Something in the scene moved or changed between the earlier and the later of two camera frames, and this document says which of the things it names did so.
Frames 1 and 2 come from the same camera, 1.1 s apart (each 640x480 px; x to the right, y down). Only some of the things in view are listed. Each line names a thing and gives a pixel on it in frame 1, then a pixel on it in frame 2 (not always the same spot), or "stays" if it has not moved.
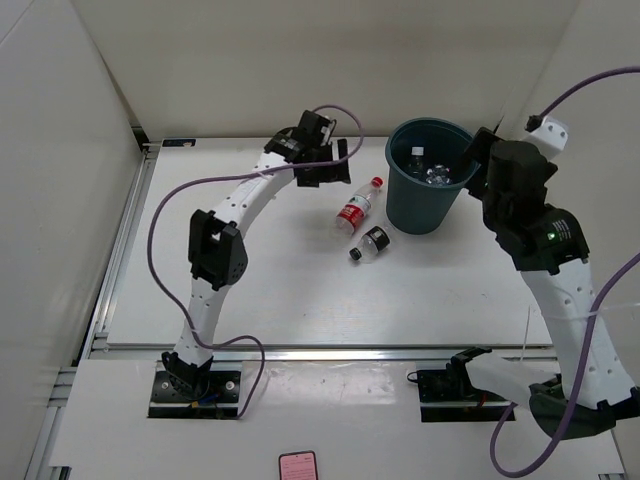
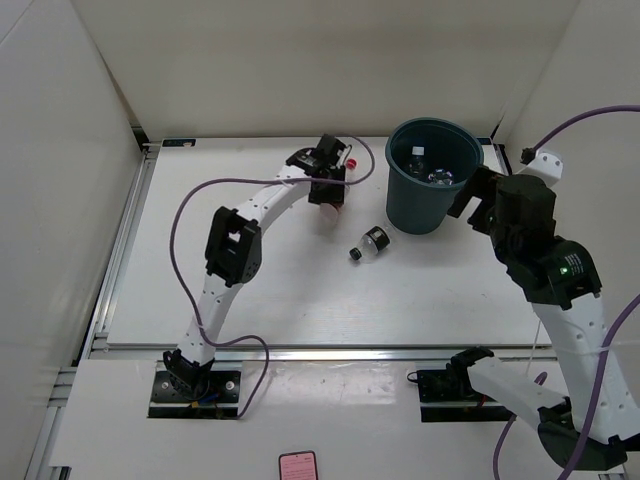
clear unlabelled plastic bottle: [416, 161] stays
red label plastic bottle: [356, 207] -> [328, 213]
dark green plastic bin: [422, 187] stays
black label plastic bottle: [374, 242] stays
